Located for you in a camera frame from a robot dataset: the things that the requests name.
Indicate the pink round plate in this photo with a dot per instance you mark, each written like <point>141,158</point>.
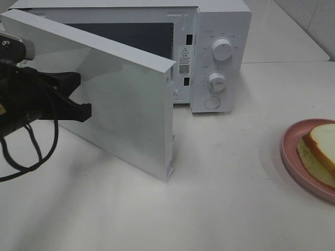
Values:
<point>293,164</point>

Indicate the round white door-release button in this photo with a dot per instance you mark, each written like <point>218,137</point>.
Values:
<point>212,102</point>

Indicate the white timer knob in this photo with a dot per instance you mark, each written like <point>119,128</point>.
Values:
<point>217,82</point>

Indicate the white microwave oven body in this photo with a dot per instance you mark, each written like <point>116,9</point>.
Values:
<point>160,27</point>

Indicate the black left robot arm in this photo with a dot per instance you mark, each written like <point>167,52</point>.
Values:
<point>10,123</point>

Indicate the white warning label sticker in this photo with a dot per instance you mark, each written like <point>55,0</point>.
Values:
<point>185,58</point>

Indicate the white microwave door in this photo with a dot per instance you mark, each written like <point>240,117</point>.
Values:
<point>130,90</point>

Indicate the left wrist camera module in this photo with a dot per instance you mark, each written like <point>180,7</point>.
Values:
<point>16,49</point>

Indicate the upper white power knob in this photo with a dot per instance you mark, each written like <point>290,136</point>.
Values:
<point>222,49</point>

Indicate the white bread sandwich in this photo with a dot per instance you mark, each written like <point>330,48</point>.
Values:
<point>316,152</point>

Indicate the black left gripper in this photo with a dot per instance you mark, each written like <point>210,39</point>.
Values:
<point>28,95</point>

